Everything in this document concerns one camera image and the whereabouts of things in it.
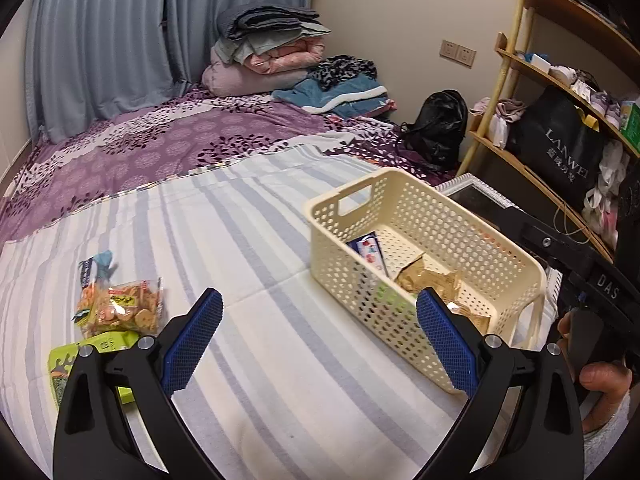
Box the white plastic bags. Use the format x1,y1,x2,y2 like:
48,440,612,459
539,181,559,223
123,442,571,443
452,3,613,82
582,140,631,248

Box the bamboo shelf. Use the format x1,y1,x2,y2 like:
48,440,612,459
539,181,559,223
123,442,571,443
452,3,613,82
455,0,640,266

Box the blue folded towel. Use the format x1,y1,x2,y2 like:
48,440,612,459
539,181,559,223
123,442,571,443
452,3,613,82
271,75,396,120

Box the green seaweed snack bag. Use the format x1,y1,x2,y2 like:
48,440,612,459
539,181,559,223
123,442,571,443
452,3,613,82
48,330,147,408

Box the black shopping bag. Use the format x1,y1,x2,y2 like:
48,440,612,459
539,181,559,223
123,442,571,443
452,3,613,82
505,85,608,211

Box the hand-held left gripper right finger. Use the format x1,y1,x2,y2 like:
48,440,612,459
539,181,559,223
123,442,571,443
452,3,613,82
415,287,586,480

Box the blue curtain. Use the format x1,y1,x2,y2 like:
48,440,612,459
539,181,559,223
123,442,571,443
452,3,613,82
24,0,317,143

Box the green box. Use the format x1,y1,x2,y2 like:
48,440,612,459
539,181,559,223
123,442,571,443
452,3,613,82
620,100,640,153

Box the person's right hand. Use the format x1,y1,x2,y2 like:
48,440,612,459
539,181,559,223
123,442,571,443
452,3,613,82
556,312,633,435

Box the striped blanket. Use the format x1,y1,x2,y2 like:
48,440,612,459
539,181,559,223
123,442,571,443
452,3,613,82
0,145,561,480

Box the light blue snack packet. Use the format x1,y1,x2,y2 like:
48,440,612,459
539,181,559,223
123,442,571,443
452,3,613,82
79,249,119,288

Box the pink cloth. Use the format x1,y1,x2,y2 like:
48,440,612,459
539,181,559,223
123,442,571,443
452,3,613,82
469,97,527,148

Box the clear cracker bag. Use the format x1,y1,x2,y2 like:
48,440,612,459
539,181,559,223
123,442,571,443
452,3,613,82
74,276,165,339

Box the leopard print cloth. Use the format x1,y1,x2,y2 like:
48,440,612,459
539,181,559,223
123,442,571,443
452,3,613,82
307,55,378,92

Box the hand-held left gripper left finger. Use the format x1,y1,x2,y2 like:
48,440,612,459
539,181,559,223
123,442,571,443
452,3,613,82
52,287,224,480

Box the black plastic bag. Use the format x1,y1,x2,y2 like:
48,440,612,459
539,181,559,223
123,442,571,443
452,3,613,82
400,89,469,171

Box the cream perforated plastic basket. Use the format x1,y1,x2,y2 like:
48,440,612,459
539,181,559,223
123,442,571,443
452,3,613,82
306,167,548,396

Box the pink folded quilt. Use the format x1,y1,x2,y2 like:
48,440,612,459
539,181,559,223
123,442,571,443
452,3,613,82
244,42,326,73

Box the blue striped snack pack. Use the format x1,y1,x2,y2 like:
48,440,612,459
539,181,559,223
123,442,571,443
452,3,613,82
347,232,393,278

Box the white framed mirror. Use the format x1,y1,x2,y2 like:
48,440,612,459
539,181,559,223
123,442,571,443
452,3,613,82
434,174,518,221

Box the purple floral bedsheet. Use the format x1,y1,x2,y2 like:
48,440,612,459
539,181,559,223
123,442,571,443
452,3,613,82
0,82,458,243

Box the grey folded blanket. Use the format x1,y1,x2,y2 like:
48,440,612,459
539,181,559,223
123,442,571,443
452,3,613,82
216,4,333,56

